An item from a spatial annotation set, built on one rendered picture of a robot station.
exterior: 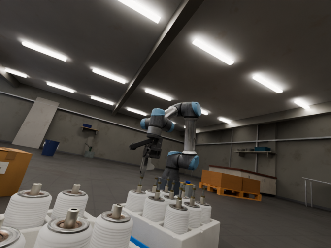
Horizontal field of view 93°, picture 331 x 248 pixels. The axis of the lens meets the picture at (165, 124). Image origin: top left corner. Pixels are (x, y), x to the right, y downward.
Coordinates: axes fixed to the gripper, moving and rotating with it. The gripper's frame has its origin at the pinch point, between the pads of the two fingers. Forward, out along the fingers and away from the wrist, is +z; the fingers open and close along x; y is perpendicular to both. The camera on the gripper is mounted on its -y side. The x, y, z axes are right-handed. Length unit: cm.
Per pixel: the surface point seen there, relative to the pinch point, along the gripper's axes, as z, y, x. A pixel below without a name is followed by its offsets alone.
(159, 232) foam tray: 17.8, 6.9, -22.3
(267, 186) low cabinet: -2, 581, 413
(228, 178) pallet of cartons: -4, 248, 236
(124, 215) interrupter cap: 9.1, -8.9, -35.9
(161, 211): 13.1, 9.4, -14.0
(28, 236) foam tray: 17.7, -30.7, -30.2
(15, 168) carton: 16, -77, 59
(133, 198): 11.4, -2.0, -4.0
